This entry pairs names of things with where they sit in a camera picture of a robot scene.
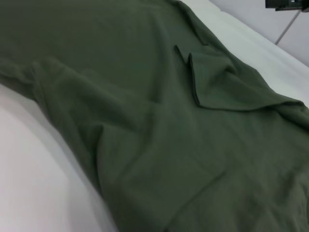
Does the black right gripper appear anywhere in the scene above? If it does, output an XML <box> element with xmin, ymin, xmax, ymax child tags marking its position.
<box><xmin>265</xmin><ymin>0</ymin><xmax>309</xmax><ymax>12</ymax></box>

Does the dark green shirt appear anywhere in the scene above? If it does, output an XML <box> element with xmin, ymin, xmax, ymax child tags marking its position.
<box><xmin>0</xmin><ymin>0</ymin><xmax>309</xmax><ymax>232</ymax></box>

